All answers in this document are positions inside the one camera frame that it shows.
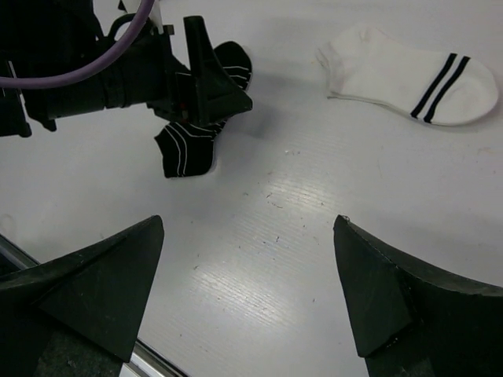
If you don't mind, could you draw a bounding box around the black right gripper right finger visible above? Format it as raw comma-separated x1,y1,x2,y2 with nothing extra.
333,215,502,376

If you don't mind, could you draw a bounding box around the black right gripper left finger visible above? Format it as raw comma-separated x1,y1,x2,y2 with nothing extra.
1,215,164,376

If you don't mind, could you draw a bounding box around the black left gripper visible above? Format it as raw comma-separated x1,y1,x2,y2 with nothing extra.
1,1,253,137

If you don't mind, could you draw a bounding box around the black white-striped sock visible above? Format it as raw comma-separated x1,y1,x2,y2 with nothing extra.
154,41,252,178

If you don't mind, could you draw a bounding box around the white sock with black stripes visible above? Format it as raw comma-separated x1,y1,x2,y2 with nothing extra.
316,24,499,126

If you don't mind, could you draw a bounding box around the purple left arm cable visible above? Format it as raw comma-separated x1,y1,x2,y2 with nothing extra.
0,0,154,90

